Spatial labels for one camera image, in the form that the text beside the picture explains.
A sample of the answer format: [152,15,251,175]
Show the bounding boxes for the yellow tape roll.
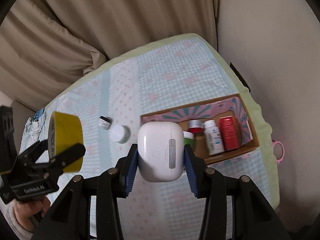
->
[47,112,84,163]

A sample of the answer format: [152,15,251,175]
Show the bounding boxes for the white lid pale jar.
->
[110,125,130,144]

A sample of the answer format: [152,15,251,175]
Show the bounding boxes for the red tube white cap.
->
[220,115,240,151]

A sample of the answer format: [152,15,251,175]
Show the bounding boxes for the white earbuds case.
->
[137,121,184,183]

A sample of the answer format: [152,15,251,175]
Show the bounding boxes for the grey jar black lid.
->
[99,115,112,130]

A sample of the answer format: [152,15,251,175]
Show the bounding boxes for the left hand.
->
[14,196,51,232]

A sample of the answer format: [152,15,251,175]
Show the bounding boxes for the light denim cloth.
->
[22,108,46,142]

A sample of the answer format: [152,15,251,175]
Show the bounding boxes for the white pill bottle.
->
[204,120,225,156]

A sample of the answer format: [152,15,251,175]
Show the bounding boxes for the green label white jar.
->
[183,131,195,150]

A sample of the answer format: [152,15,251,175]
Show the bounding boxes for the cardboard box pink flaps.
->
[140,94,259,164]

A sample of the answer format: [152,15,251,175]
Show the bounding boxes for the small red cap jar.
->
[188,119,204,135]

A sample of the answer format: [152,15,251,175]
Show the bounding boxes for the light green mattress pad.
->
[46,34,280,207]

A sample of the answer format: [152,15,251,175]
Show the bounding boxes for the checkered pink blue blanket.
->
[20,37,271,239]

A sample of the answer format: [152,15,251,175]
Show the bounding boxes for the black perforated strip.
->
[229,63,251,92]

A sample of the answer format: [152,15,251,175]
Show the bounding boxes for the beige curtain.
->
[1,0,218,109]

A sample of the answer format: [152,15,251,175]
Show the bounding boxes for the pink plastic ring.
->
[272,139,286,165]

